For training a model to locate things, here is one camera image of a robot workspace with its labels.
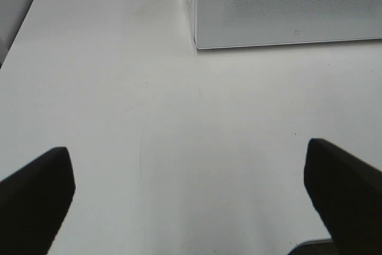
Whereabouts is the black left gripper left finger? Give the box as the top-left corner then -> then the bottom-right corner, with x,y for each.
1,147 -> 75,254

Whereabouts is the white microwave oven body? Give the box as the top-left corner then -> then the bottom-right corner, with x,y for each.
186,0 -> 382,50

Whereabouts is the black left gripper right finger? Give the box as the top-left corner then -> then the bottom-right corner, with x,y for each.
304,139 -> 381,254

